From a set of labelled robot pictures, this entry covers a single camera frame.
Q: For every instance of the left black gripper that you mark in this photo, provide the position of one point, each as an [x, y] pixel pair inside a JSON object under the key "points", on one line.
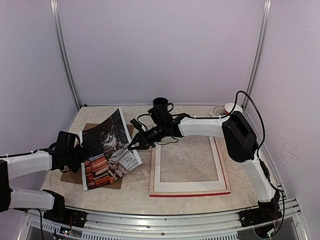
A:
{"points": [[84, 155]]}

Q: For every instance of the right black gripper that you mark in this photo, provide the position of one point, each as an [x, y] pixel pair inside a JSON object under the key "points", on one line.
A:
{"points": [[143, 143]]}

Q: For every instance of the cat and books photo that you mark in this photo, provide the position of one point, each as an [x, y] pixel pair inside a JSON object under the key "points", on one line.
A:
{"points": [[108, 156]]}

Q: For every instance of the white mat board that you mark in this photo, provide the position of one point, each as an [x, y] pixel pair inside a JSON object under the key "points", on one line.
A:
{"points": [[190, 162]]}

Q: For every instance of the red wooden picture frame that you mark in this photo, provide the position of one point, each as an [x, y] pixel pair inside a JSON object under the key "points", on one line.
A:
{"points": [[217, 190]]}

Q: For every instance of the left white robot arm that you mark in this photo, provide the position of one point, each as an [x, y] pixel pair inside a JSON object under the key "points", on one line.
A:
{"points": [[23, 164]]}

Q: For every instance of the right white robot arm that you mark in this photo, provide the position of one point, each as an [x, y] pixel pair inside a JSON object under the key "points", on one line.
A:
{"points": [[241, 144]]}

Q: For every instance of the brown cardboard backing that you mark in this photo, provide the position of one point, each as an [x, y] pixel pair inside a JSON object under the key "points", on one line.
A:
{"points": [[76, 178]]}

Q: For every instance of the dark green mug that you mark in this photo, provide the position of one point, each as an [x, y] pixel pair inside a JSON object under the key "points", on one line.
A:
{"points": [[163, 101]]}

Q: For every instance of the white patterned plate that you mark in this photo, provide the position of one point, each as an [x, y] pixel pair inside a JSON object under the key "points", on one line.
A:
{"points": [[217, 111]]}

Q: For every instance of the orange and white bowl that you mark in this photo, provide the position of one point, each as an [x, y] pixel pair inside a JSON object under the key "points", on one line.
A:
{"points": [[231, 107]]}

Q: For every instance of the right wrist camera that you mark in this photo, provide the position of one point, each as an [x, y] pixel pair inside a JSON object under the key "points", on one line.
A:
{"points": [[137, 125]]}

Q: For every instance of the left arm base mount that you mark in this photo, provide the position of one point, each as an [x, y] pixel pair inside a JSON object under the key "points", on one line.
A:
{"points": [[67, 216]]}

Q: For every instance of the aluminium front rail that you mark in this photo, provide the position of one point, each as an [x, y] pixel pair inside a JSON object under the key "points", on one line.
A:
{"points": [[223, 225]]}

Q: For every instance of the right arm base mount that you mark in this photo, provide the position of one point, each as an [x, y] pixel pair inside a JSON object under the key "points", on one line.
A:
{"points": [[262, 214]]}

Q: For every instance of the left aluminium post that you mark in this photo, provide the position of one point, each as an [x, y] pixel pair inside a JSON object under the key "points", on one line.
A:
{"points": [[54, 5]]}

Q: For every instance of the aluminium post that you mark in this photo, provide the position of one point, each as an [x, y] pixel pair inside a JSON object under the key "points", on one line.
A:
{"points": [[267, 5], [54, 5]]}

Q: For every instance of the right aluminium post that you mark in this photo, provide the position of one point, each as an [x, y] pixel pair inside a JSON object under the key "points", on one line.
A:
{"points": [[267, 5]]}

